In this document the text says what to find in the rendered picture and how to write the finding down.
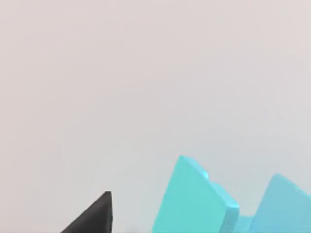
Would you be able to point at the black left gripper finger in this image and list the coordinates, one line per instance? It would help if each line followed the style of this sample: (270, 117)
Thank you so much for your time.
(97, 216)

